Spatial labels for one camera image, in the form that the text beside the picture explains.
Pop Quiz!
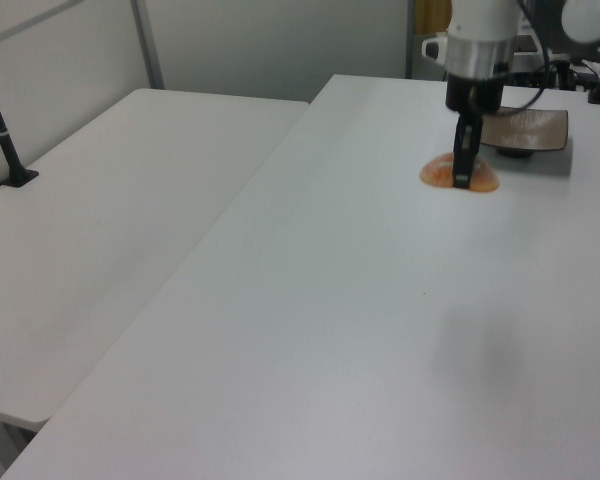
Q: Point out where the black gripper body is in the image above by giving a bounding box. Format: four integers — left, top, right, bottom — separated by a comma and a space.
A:
445, 71, 506, 114

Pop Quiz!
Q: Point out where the orange sugar-dusted bread roll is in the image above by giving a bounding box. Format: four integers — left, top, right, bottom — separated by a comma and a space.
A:
419, 151, 501, 194

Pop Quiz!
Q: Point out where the brown square ceramic plate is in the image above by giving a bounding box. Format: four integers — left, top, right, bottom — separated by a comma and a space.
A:
478, 106, 572, 160

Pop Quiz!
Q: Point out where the grey background lab equipment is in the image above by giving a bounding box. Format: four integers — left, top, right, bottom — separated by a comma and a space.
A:
504, 33, 600, 93

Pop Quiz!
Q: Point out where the white side table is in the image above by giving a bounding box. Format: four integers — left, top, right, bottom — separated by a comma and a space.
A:
0, 87, 311, 480

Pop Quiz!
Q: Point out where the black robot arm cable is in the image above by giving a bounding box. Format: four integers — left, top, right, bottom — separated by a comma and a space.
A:
472, 0, 572, 119

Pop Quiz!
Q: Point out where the grey metal partition post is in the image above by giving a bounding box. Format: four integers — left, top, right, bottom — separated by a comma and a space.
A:
128, 0, 165, 92

